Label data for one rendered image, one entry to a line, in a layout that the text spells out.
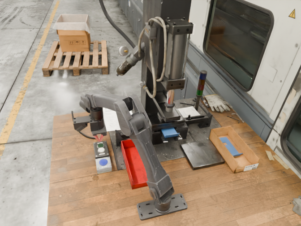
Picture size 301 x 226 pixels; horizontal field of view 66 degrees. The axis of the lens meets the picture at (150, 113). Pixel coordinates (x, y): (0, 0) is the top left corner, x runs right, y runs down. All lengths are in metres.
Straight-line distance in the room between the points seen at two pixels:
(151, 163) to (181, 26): 0.53
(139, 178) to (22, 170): 1.61
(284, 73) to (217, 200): 0.76
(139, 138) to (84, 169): 0.41
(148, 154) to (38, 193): 1.57
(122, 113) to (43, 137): 2.06
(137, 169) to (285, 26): 1.04
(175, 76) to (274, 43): 0.65
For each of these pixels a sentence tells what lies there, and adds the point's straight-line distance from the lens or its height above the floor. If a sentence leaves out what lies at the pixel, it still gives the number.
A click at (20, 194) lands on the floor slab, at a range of 2.34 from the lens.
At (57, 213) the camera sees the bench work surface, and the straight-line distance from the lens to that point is 1.04.
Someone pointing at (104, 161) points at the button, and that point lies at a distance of 1.11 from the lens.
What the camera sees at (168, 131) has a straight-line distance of 1.19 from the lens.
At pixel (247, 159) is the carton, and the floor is 0.90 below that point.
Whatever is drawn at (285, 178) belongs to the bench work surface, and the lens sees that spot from 1.29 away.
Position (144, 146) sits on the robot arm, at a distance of 0.83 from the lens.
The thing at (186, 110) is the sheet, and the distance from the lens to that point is 1.42.
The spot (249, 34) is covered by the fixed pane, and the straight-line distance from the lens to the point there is 1.67.
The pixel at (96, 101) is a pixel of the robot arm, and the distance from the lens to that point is 0.95.
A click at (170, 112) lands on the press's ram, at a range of 1.17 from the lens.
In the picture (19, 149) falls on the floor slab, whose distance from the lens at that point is 2.75.
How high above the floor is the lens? 1.76
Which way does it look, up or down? 36 degrees down
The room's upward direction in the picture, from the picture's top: 3 degrees clockwise
